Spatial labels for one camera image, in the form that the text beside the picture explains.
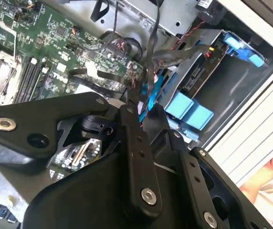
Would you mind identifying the blue disk wire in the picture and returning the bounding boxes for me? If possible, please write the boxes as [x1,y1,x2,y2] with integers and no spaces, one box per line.
[138,75,163,127]

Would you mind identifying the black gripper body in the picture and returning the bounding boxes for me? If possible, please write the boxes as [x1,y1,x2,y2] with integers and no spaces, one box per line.
[23,152,199,229]

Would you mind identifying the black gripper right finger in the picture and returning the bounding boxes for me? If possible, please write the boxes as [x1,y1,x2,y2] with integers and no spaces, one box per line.
[142,103,273,229]

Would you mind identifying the hard disk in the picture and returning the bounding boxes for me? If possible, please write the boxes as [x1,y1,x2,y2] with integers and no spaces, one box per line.
[180,42,230,94]

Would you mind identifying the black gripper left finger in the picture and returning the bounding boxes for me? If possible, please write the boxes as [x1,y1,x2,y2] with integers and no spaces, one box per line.
[0,87,165,220]

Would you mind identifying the person's bare hand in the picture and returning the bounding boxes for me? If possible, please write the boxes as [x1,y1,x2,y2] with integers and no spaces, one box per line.
[240,154,273,204]

